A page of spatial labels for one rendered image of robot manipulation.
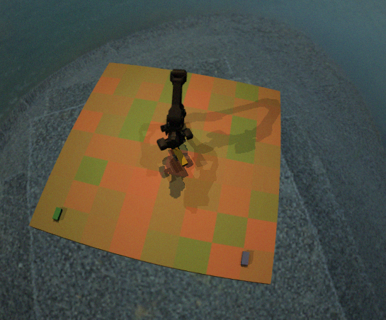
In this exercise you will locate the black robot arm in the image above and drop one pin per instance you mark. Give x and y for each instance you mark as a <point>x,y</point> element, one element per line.
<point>177,113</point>

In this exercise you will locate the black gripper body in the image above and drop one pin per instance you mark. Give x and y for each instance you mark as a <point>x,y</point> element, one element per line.
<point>185,132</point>

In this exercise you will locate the dark grey rectangular bar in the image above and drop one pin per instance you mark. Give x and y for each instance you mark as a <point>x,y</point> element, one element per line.
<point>245,258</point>

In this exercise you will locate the small green block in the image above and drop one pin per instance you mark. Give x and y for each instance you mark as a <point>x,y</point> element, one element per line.
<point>57,213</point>

